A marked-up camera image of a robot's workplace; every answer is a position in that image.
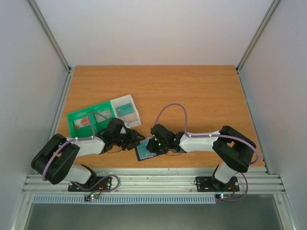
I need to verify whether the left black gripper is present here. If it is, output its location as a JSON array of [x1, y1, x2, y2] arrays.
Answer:
[[113, 129, 146, 150]]

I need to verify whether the teal VIP card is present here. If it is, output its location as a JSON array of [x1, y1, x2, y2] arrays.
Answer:
[[136, 141, 155, 160]]

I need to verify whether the dark blue card holder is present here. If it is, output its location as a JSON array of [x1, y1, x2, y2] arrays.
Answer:
[[134, 138, 165, 161]]

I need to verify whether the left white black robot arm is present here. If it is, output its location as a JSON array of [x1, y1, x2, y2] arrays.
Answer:
[[31, 118, 145, 191]]

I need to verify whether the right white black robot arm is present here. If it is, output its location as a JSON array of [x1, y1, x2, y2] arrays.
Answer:
[[146, 124, 260, 191]]

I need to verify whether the teal card in white tray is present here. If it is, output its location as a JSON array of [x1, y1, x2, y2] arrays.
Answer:
[[116, 103, 134, 116]]

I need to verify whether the grey card in tray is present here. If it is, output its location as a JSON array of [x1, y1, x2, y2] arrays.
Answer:
[[94, 109, 112, 123]]

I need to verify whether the red white card in tray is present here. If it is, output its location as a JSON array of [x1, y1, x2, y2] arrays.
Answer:
[[73, 117, 90, 129]]

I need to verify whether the white plastic tray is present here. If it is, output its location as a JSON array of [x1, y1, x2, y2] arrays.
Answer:
[[110, 94, 142, 128]]

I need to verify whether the green plastic tray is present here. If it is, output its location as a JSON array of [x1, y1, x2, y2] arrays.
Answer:
[[67, 101, 116, 138]]

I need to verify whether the left small circuit board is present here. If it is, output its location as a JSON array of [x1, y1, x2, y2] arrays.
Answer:
[[84, 194, 100, 202]]

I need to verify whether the small circuit board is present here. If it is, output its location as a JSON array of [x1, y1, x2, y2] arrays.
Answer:
[[84, 194, 100, 202], [215, 193, 233, 200]]

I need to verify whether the right small circuit board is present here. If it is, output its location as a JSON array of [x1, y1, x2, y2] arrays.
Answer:
[[215, 193, 233, 200]]

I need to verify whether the aluminium front rail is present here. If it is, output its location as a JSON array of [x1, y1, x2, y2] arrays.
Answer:
[[22, 167, 285, 195]]

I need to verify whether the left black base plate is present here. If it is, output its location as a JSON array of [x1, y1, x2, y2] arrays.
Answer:
[[68, 176, 112, 192]]

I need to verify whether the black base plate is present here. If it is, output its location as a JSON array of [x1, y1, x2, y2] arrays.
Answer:
[[68, 176, 112, 192], [194, 176, 240, 192]]

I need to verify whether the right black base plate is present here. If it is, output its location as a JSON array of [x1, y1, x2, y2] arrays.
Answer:
[[194, 176, 240, 192]]

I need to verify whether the grey slotted cable duct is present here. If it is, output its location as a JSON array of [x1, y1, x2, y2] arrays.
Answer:
[[32, 194, 216, 205]]

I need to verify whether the left aluminium frame post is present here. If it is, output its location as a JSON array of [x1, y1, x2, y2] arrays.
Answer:
[[26, 0, 72, 72]]

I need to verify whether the aluminium frame post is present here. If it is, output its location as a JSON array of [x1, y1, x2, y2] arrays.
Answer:
[[26, 0, 72, 72], [236, 0, 282, 72]]

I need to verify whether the right aluminium frame post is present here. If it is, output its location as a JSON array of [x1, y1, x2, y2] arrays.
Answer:
[[236, 0, 282, 72]]

